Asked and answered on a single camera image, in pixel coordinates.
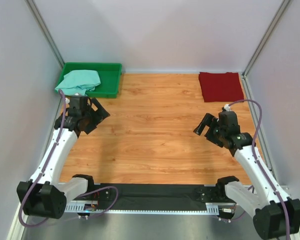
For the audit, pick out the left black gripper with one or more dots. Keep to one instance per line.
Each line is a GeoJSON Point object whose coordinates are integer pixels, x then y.
{"type": "Point", "coordinates": [99, 115]}

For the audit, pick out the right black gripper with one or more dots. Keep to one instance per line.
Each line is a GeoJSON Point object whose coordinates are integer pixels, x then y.
{"type": "Point", "coordinates": [208, 120]}

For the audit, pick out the teal t shirt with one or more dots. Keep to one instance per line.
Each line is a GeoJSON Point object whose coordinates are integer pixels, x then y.
{"type": "Point", "coordinates": [78, 82]}

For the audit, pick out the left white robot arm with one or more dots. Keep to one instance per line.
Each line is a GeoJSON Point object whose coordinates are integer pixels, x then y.
{"type": "Point", "coordinates": [41, 196]}

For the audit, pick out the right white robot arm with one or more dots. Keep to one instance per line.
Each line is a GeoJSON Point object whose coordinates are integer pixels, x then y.
{"type": "Point", "coordinates": [274, 213]}

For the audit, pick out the folded dark red t shirt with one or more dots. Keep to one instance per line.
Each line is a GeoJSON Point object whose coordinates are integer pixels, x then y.
{"type": "Point", "coordinates": [220, 87]}

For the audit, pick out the green plastic tray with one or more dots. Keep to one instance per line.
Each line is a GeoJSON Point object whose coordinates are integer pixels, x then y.
{"type": "Point", "coordinates": [109, 74]}

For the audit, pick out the black base mat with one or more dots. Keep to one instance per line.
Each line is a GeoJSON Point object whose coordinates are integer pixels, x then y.
{"type": "Point", "coordinates": [164, 197]}

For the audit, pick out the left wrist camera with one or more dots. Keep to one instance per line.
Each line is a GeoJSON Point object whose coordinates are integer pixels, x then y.
{"type": "Point", "coordinates": [79, 103]}

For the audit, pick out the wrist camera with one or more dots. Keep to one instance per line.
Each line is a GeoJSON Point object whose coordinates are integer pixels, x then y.
{"type": "Point", "coordinates": [79, 103]}
{"type": "Point", "coordinates": [228, 122]}

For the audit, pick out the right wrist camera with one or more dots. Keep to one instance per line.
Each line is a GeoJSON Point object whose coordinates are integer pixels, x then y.
{"type": "Point", "coordinates": [228, 122]}

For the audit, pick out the aluminium front rail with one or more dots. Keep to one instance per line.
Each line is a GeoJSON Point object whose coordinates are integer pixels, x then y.
{"type": "Point", "coordinates": [285, 187]}

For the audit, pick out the left aluminium frame post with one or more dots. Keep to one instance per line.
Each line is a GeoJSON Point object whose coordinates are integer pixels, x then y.
{"type": "Point", "coordinates": [45, 31]}

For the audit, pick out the aluminium frame post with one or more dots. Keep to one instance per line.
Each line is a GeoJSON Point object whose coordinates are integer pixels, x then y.
{"type": "Point", "coordinates": [45, 31]}
{"type": "Point", "coordinates": [284, 5]}

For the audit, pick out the right aluminium frame post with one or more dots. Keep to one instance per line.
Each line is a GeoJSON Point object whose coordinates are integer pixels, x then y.
{"type": "Point", "coordinates": [284, 5]}

